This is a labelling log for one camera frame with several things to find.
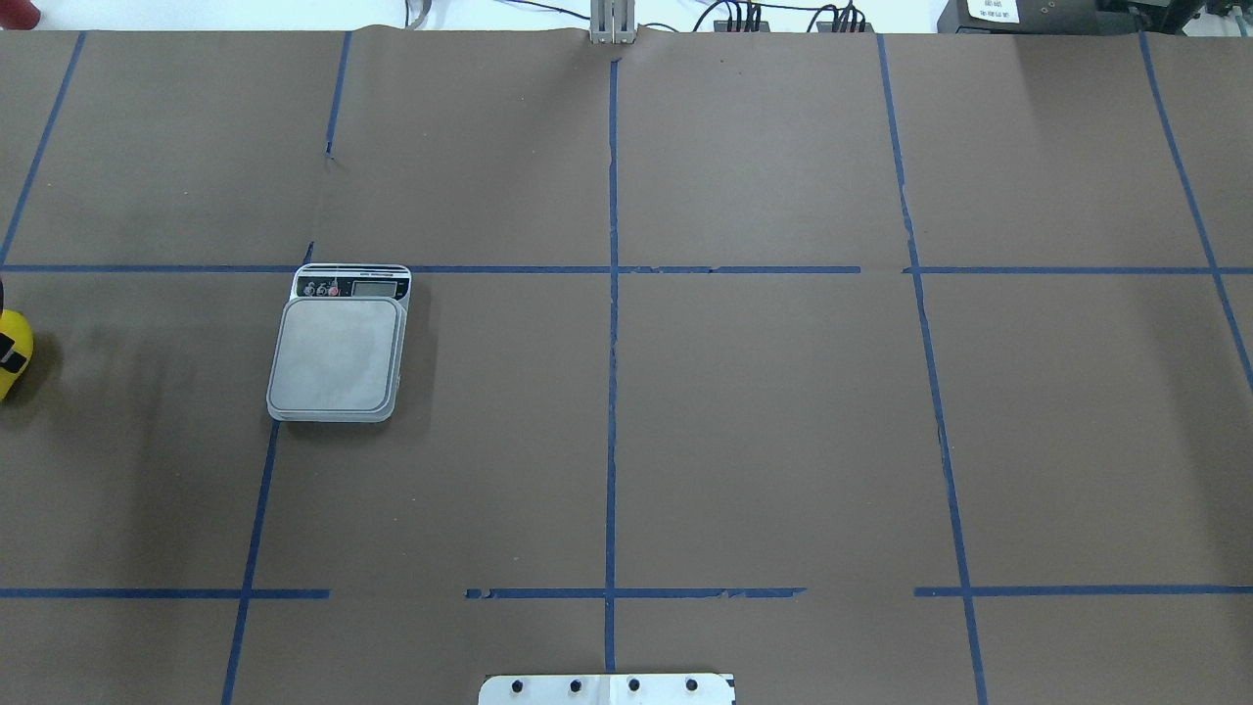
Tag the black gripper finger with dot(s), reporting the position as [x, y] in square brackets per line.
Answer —
[14, 353]

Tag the yellow mango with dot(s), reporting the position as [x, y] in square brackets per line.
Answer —
[13, 322]

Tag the silver digital kitchen scale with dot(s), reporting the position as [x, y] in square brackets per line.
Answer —
[340, 344]

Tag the red cylinder bottle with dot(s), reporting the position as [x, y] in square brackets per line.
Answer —
[19, 15]

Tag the black computer box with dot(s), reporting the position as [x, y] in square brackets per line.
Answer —
[1081, 18]

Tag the white pedestal column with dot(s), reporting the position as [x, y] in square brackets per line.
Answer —
[651, 688]

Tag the aluminium frame post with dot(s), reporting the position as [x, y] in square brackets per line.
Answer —
[612, 22]

